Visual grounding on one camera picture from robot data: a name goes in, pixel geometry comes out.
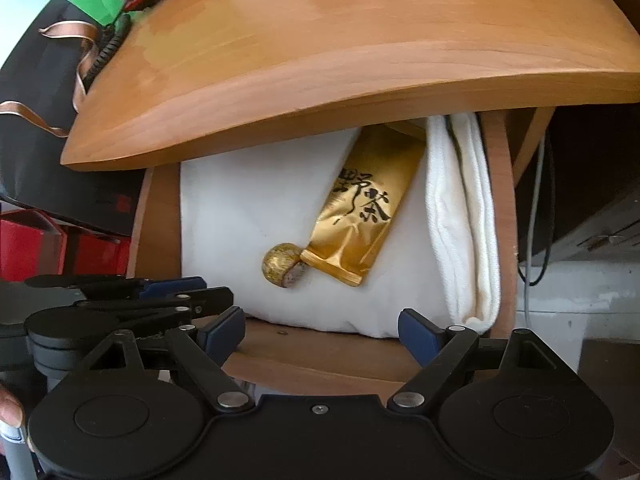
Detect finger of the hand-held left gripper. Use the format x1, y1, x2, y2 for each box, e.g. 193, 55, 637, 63
24, 275, 208, 306
75, 286, 235, 328

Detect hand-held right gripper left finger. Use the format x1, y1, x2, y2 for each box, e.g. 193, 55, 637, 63
65, 306, 255, 413

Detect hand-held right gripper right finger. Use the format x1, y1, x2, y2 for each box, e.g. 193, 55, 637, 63
387, 309, 576, 412

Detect gold foil tea ball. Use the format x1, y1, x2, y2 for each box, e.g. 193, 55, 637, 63
262, 242, 308, 291

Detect light wooden drawer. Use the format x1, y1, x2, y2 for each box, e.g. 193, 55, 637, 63
127, 110, 519, 397

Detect gold tea packet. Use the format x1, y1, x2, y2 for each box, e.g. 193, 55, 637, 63
299, 122, 427, 289

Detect person's left hand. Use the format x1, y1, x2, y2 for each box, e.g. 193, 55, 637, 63
0, 385, 27, 429

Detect row of red gift bags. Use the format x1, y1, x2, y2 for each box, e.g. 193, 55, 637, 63
0, 209, 134, 282

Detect white cloth liner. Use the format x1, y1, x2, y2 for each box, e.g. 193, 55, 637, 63
178, 127, 482, 337

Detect folded white towel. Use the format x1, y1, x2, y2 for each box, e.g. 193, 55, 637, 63
424, 112, 502, 334

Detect black paper bag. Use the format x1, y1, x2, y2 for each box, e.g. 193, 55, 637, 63
0, 0, 147, 237

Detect brown wooden board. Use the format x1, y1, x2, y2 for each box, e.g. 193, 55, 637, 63
579, 339, 640, 463

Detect dark wooden cabinet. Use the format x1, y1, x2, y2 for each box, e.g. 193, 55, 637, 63
515, 0, 640, 267

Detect light wooden nightstand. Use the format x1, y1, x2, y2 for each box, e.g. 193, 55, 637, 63
60, 0, 640, 188

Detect thin black cable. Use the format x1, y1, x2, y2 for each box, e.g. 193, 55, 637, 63
516, 130, 557, 287

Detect grey white cable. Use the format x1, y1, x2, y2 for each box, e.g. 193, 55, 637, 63
524, 132, 549, 333

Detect black coiled phone cord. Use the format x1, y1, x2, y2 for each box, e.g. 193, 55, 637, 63
81, 12, 132, 93

